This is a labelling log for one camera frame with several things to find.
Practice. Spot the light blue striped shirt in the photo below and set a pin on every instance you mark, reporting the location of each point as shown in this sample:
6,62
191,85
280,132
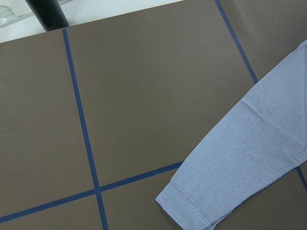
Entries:
262,138

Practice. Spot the brown paper table cover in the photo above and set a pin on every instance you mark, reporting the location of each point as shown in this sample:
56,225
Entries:
96,119

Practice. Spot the black water bottle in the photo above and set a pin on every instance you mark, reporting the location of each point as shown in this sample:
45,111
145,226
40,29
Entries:
49,14

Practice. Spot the white plastic bag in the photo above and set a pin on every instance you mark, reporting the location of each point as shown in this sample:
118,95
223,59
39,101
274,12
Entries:
12,11

